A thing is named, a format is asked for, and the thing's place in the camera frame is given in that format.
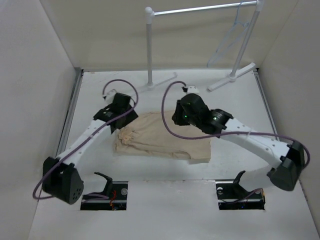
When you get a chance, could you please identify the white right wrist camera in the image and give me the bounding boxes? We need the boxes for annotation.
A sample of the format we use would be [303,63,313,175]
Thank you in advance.
[182,85,200,95]

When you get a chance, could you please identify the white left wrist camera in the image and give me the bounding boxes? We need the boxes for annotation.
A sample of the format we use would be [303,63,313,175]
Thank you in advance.
[102,89,118,103]

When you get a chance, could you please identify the white clothes rack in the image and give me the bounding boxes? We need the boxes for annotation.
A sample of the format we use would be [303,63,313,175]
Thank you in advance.
[131,0,264,93]

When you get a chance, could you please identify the beige trousers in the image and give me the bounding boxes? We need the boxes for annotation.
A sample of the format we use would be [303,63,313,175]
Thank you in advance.
[113,112,211,164]

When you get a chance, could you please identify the light blue wire hanger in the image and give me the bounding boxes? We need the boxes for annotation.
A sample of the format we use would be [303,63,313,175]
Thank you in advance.
[206,0,251,68]

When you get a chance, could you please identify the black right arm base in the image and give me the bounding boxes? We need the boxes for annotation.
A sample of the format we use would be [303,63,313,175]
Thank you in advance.
[215,170,266,211]

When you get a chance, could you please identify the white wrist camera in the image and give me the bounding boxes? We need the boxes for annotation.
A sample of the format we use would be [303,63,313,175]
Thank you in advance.
[182,85,200,95]
[102,89,118,103]

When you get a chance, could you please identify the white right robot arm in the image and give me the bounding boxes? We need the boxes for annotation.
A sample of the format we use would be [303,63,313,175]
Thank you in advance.
[172,93,305,198]

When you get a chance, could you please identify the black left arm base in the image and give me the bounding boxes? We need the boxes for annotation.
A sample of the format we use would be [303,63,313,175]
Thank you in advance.
[80,172,129,211]

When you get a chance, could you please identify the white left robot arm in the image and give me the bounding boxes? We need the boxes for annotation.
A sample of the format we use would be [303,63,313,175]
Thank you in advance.
[41,93,138,205]

